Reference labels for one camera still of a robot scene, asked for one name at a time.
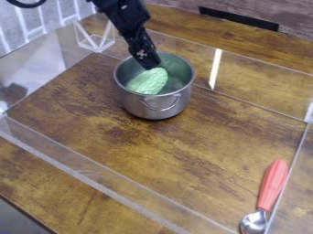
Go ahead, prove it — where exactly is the red handled metal spoon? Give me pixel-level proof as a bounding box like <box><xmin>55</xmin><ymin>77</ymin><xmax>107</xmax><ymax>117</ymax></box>
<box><xmin>239</xmin><ymin>159</ymin><xmax>289</xmax><ymax>234</ymax></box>

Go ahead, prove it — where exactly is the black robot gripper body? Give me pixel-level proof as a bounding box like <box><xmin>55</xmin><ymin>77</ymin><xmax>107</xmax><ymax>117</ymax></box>
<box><xmin>87</xmin><ymin>0</ymin><xmax>150</xmax><ymax>40</ymax></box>

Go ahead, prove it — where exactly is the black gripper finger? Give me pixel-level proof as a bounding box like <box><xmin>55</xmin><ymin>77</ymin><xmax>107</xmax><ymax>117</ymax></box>
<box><xmin>126</xmin><ymin>27</ymin><xmax>162</xmax><ymax>70</ymax></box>

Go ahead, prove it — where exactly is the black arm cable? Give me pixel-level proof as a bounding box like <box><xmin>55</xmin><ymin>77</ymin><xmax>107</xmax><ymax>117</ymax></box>
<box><xmin>5</xmin><ymin>0</ymin><xmax>48</xmax><ymax>9</ymax></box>

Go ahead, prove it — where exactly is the black wall slot strip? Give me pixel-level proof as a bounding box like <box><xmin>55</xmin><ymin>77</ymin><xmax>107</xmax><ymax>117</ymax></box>
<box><xmin>198</xmin><ymin>6</ymin><xmax>279</xmax><ymax>32</ymax></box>

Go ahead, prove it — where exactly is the clear acrylic tray barrier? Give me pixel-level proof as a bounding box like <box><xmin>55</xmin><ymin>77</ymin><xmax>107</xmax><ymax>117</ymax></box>
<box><xmin>0</xmin><ymin>18</ymin><xmax>313</xmax><ymax>234</ymax></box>

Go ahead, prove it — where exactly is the green bumpy gourd toy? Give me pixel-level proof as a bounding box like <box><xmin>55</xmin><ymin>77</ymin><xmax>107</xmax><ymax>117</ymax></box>
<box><xmin>126</xmin><ymin>68</ymin><xmax>168</xmax><ymax>95</ymax></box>

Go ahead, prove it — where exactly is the silver metal pot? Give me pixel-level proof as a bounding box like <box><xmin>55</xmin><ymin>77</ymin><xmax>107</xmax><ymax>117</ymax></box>
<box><xmin>114</xmin><ymin>51</ymin><xmax>195</xmax><ymax>120</ymax></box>

